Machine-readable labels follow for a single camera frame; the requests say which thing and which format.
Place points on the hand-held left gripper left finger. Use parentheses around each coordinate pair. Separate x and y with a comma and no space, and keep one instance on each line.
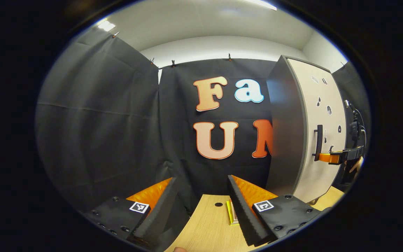
(157,218)

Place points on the small ceiling light panel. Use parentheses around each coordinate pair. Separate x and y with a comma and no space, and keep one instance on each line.
(106,25)

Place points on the large ceiling light panel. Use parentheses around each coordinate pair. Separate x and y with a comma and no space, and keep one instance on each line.
(262,4)

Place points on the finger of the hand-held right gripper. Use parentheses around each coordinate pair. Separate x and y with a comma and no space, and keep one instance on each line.
(329,158)

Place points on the yellow book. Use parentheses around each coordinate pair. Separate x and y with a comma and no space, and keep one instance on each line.
(228,210)

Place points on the grey cabinet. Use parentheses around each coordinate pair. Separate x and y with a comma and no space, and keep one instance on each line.
(285,140)

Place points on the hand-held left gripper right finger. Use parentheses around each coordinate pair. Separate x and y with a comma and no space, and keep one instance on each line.
(247,217)

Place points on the black backdrop cloth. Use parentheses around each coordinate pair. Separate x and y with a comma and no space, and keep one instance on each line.
(100,122)

